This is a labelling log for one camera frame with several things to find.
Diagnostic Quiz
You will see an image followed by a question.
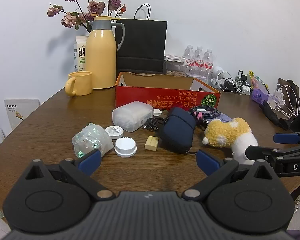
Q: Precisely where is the purple plastic packet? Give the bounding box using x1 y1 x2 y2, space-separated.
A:
250 88 270 104

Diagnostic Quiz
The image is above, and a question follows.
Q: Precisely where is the white milk carton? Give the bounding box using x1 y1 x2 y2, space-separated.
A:
73 35 89 72

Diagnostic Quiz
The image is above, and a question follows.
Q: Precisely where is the colourful snack packet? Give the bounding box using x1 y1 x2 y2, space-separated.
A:
249 70 268 90

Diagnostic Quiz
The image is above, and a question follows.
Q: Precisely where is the yellow mug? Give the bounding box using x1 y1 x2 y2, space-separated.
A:
65 71 93 97

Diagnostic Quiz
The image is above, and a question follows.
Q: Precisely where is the black grip handle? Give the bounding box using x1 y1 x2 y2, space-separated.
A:
259 100 290 130

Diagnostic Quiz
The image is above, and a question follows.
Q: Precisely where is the red cardboard box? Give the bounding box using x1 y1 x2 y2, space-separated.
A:
115 71 221 113

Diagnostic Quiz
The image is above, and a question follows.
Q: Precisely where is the yellow thermos jug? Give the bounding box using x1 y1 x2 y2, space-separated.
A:
84 16 126 89

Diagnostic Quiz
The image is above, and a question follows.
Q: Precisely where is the white ridged bottle cap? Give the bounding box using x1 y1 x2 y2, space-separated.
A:
114 137 137 157

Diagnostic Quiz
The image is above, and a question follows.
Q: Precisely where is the black paper bag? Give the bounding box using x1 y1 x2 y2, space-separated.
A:
114 4 168 75

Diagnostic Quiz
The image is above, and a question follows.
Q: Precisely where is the yellow and white plush toy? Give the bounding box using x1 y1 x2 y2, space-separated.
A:
202 117 259 165

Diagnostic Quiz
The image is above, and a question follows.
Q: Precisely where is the wooden block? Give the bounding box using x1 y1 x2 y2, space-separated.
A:
144 136 159 152

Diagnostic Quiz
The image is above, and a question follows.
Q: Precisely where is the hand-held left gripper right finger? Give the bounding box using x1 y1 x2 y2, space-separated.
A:
182 149 275 202

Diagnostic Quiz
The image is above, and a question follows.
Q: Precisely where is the dried rose bouquet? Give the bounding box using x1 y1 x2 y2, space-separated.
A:
47 0 127 33

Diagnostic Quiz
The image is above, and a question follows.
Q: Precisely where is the translucent plastic container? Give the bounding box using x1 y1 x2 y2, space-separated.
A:
112 101 154 132

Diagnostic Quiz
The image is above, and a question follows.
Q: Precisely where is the white round disc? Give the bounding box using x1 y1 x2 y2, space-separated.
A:
104 125 124 140

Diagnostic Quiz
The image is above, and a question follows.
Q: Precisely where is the clear water bottle red label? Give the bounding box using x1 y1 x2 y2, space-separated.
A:
194 46 205 74
182 44 195 74
202 48 214 77

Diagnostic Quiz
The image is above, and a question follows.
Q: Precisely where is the black cable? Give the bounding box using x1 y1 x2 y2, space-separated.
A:
143 117 165 132

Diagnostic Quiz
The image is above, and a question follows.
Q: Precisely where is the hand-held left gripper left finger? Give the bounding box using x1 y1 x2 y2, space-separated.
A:
25 149 115 200

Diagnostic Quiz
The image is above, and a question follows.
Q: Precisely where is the braided strap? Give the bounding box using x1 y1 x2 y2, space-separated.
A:
190 106 222 128

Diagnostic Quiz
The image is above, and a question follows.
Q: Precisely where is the clear nut jar white lid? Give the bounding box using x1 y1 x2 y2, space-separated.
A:
164 54 187 77

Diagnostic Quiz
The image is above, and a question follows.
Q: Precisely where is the clear plastic bag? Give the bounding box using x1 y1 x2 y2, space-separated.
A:
72 122 114 158

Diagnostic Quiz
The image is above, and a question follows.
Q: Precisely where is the navy zip pouch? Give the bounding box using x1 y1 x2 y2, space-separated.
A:
158 107 197 155

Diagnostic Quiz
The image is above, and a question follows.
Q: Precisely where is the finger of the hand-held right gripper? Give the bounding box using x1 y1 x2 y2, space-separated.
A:
273 131 300 145
245 142 300 162

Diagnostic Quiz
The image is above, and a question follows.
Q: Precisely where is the white charger with cables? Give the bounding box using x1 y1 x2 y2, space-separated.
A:
267 85 298 118

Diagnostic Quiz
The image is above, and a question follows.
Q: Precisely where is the white security camera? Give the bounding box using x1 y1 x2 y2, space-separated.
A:
210 66 225 85

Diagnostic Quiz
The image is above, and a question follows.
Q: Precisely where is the tangle of charger cables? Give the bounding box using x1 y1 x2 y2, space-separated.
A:
219 70 252 95

